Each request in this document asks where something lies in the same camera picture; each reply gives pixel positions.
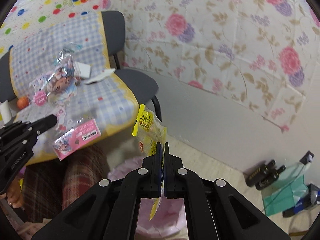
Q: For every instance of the blue checkered chair cloth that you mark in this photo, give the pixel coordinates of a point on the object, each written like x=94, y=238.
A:
x=110, y=101

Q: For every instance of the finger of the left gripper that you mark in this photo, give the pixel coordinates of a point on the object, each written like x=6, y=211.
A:
x=44, y=124

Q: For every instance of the clear crushed plastic bottle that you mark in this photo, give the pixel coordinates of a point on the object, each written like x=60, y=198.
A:
x=65, y=56

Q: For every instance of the green paper bag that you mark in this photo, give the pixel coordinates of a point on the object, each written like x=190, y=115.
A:
x=286, y=191

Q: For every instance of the pink cartoon snack bag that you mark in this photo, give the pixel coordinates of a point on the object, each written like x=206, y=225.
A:
x=56, y=93

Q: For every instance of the blue plastic bottle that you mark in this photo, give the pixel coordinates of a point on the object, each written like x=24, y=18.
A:
x=305, y=203

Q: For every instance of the pink trash bin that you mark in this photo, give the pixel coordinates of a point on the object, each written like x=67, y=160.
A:
x=161, y=219

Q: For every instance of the person left hand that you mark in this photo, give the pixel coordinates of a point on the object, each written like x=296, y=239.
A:
x=14, y=194

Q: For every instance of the white tissue roll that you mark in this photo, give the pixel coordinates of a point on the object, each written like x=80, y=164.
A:
x=5, y=112

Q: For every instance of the black wall plug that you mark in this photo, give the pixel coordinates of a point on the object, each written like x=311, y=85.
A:
x=307, y=158

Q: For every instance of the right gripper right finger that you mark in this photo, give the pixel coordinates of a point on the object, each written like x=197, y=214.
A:
x=215, y=209

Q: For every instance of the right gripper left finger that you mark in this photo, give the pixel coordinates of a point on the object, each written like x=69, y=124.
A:
x=109, y=209

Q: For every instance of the yellow snack wrapper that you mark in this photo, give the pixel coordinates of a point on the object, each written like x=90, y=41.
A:
x=152, y=136

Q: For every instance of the grey office chair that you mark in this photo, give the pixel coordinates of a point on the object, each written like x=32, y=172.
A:
x=143, y=87

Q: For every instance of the white foam block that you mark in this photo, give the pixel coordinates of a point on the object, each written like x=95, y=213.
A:
x=84, y=70

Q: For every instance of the white paper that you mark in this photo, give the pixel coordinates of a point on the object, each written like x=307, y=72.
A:
x=103, y=75

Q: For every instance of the red apple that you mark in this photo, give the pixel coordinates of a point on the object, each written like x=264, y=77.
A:
x=23, y=102

